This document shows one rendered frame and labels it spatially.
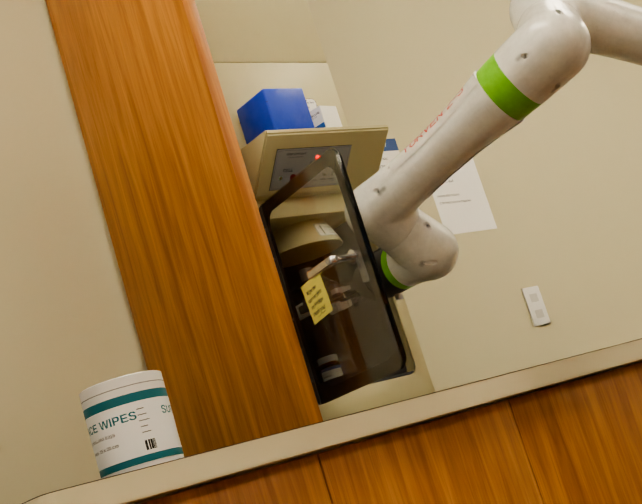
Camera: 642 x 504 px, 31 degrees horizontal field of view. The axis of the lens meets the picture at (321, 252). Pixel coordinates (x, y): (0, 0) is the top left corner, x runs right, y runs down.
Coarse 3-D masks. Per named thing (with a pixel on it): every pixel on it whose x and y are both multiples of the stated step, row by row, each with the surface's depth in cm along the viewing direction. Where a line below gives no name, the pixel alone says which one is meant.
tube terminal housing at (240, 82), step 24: (240, 72) 234; (264, 72) 238; (288, 72) 242; (312, 72) 246; (240, 96) 232; (312, 96) 244; (336, 96) 248; (240, 144) 228; (408, 312) 238; (408, 336) 236; (408, 360) 237; (384, 384) 228; (408, 384) 231; (432, 384) 235; (336, 408) 219; (360, 408) 222
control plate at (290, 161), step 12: (276, 156) 221; (288, 156) 223; (300, 156) 225; (312, 156) 227; (348, 156) 233; (276, 168) 222; (288, 168) 224; (300, 168) 226; (276, 180) 223; (288, 180) 225
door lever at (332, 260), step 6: (348, 252) 198; (354, 252) 196; (330, 258) 194; (336, 258) 194; (342, 258) 195; (348, 258) 196; (354, 258) 196; (318, 264) 197; (324, 264) 196; (330, 264) 194; (312, 270) 199; (318, 270) 198; (324, 270) 197; (312, 276) 200
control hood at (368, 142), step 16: (304, 128) 224; (320, 128) 226; (336, 128) 228; (352, 128) 231; (368, 128) 234; (384, 128) 237; (256, 144) 219; (272, 144) 219; (288, 144) 221; (304, 144) 224; (320, 144) 227; (336, 144) 230; (352, 144) 232; (368, 144) 235; (384, 144) 238; (256, 160) 220; (272, 160) 221; (352, 160) 234; (368, 160) 237; (256, 176) 221; (352, 176) 236; (368, 176) 239; (256, 192) 222; (272, 192) 224
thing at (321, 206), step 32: (320, 160) 201; (288, 192) 212; (320, 192) 203; (288, 224) 213; (320, 224) 204; (352, 224) 196; (288, 256) 215; (320, 256) 206; (288, 288) 217; (352, 288) 199; (320, 320) 209; (352, 320) 200; (384, 320) 192; (320, 352) 211; (352, 352) 202; (384, 352) 193; (320, 384) 212; (352, 384) 203
